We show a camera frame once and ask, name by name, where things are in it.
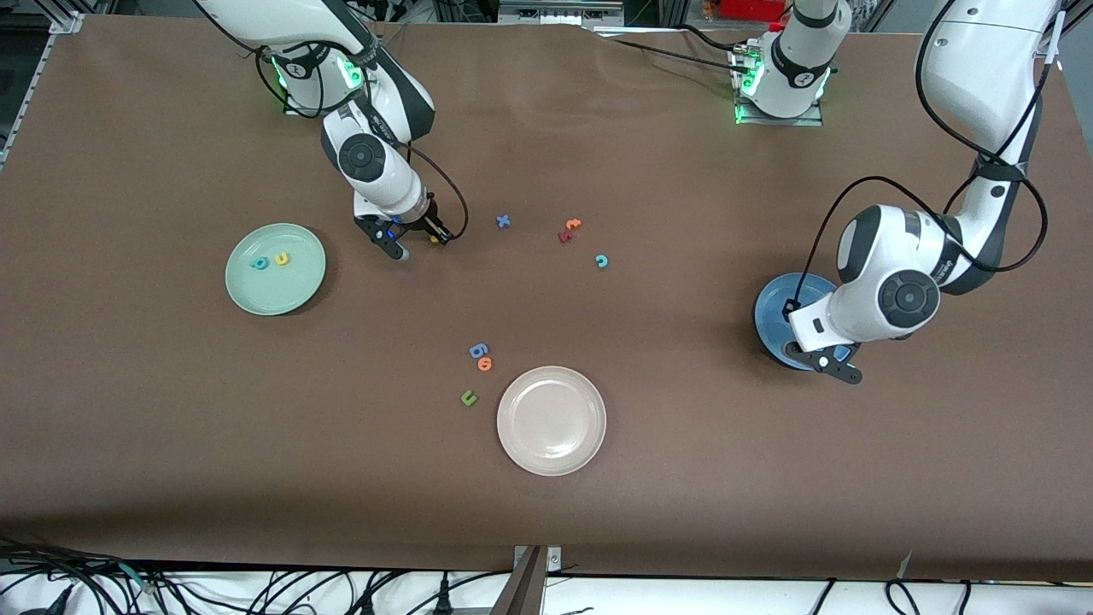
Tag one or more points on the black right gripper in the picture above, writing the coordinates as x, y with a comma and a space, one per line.
424, 223

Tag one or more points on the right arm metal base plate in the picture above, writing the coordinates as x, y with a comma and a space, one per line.
295, 110

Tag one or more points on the aluminium frame profile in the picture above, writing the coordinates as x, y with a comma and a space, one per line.
61, 24

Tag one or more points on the silver clamp bracket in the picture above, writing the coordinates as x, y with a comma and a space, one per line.
553, 559

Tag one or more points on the grey power strip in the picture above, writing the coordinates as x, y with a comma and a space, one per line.
559, 13

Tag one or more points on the beige plate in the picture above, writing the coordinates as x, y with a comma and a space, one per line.
551, 420

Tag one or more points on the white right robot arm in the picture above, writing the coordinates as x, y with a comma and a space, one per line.
388, 188

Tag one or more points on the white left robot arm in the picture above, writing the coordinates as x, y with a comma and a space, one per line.
973, 68

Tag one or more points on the brown table cover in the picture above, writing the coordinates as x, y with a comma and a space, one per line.
683, 495

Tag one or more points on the white paper scrap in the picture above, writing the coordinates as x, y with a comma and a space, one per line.
905, 562

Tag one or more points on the grey mount post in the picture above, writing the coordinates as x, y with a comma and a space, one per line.
521, 594

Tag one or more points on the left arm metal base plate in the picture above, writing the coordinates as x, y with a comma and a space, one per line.
777, 122

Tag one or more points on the blue letter g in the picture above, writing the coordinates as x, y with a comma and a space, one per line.
478, 351

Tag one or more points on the black power plug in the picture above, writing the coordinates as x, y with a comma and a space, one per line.
442, 598

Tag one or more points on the green plate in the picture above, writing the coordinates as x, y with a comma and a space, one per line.
275, 290

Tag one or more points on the red box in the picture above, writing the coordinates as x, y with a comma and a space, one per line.
751, 8

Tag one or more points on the blue plate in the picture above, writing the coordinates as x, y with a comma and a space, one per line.
773, 316

